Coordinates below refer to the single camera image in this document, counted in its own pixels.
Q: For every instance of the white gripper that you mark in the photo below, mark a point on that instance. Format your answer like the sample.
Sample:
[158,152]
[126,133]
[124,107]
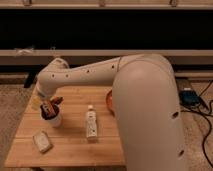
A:
[43,93]

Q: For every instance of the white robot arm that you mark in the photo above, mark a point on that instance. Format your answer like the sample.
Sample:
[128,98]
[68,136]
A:
[145,102]

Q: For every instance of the white ceramic cup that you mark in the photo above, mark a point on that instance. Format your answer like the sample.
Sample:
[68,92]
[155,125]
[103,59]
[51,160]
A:
[54,121]

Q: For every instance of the white rectangular sponge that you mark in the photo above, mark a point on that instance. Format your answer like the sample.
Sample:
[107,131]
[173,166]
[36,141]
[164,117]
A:
[42,141]

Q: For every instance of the wooden table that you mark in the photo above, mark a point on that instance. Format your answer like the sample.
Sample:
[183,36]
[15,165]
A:
[70,146]

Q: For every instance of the white plastic bottle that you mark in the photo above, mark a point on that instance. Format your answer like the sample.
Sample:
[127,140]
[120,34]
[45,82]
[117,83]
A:
[91,124]

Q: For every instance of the orange bowl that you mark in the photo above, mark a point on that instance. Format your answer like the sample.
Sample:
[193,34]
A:
[109,103]

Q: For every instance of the blue power adapter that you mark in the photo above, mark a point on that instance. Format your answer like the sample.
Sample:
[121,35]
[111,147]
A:
[189,97]

